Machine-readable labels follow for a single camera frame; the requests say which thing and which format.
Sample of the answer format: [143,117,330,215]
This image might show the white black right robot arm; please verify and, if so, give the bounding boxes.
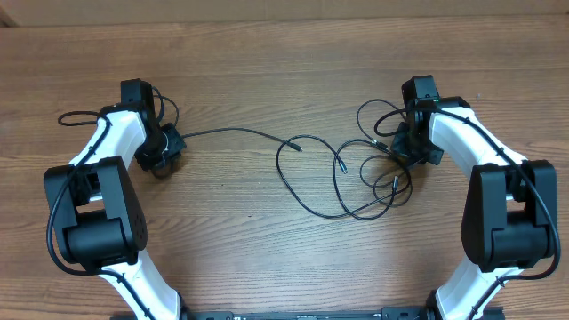
[403,94,561,319]

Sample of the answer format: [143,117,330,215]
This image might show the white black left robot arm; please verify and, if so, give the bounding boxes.
[44,100,192,319]

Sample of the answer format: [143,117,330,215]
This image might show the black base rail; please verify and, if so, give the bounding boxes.
[190,307,436,320]

